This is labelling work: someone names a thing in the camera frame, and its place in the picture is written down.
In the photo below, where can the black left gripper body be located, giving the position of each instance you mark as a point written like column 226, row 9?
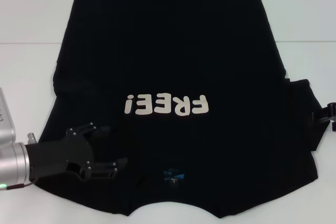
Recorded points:
column 57, row 155

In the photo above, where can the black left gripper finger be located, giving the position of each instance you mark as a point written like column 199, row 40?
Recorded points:
column 101, row 130
column 105, row 172

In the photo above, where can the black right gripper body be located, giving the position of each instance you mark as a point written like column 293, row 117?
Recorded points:
column 333, row 116

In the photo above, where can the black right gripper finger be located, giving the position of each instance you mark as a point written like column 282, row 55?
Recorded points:
column 324, row 115

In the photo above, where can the black shirt with FREE print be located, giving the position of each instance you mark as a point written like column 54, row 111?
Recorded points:
column 168, row 51

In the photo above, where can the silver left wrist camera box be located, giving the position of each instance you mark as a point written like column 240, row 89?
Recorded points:
column 5, row 121

